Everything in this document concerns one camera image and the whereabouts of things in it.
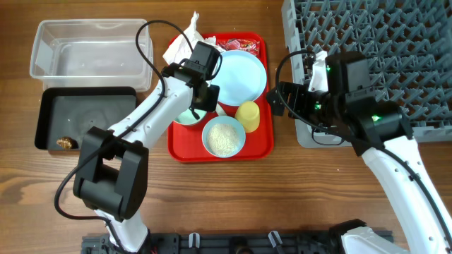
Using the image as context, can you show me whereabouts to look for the yellow cup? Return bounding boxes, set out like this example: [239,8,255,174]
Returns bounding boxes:
[234,101,260,133]

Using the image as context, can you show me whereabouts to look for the light blue bowl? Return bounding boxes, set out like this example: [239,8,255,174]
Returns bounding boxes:
[202,116,246,158]

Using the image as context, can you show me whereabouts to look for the white rice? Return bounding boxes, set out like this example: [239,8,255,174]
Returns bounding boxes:
[208,123,240,157]

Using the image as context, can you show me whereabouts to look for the brown food scrap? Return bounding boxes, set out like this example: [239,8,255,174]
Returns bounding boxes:
[56,136,78,150]

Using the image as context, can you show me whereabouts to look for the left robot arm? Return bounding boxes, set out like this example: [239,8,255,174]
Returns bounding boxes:
[71,59,221,253]

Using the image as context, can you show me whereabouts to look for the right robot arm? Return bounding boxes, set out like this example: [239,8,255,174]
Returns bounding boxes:
[266,51,451,253]

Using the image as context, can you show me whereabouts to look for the grey dishwasher rack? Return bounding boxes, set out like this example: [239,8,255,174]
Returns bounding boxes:
[281,0,451,143]

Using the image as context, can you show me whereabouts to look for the white spoon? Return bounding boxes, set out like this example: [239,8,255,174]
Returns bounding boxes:
[215,104,227,116]

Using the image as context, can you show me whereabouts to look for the green bowl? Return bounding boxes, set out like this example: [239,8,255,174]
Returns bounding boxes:
[174,109,207,126]

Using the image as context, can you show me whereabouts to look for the light blue plate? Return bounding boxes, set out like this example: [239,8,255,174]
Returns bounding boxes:
[212,50,267,107]

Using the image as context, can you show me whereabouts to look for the red serving tray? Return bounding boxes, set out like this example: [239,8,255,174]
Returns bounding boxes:
[167,32,274,163]

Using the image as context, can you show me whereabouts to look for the crumpled white napkin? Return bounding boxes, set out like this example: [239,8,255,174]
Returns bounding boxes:
[162,11,225,64]

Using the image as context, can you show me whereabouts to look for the red candy wrapper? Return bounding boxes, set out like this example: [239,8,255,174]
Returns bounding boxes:
[217,39,260,56]

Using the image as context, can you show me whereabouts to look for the black tray bin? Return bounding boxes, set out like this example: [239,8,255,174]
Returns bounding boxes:
[35,87,138,151]

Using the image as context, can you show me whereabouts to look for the clear plastic bin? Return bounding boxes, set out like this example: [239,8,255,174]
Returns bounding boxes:
[29,18,153,92]

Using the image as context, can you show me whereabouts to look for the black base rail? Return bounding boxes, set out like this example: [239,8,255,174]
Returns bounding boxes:
[81,230,393,254]

